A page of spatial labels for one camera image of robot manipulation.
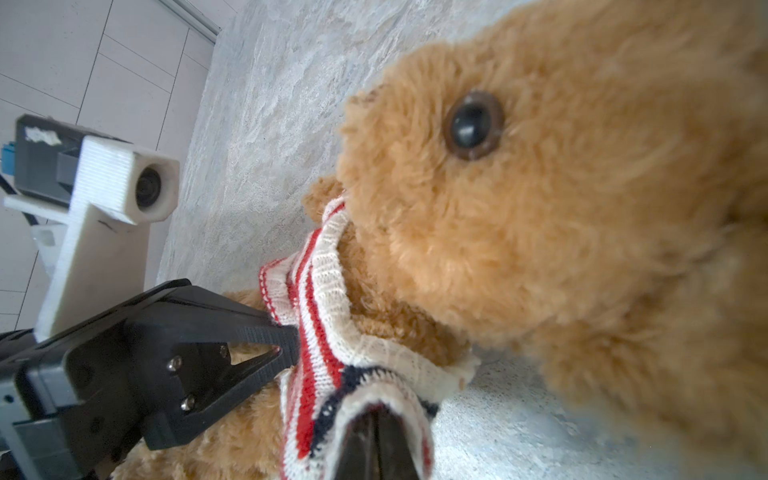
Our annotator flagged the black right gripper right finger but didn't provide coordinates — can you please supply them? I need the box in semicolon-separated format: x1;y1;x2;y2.
376;409;419;480

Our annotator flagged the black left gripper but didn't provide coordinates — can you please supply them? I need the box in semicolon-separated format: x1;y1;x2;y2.
1;326;156;479

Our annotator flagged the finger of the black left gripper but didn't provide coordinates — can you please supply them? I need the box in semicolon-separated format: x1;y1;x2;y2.
123;281;299;450

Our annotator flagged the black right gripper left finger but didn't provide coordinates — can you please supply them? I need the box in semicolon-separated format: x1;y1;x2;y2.
334;410;377;480

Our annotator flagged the red white striped knit sweater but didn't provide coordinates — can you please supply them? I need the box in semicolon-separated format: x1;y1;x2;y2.
259;198;479;479

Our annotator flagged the brown teddy bear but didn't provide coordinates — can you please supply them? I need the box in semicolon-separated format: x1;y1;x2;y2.
114;1;767;479

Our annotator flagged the aluminium corner profile left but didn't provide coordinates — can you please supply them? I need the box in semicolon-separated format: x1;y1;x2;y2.
159;0;221;43

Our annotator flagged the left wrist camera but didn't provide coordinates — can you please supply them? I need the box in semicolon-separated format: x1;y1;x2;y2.
4;114;180;342

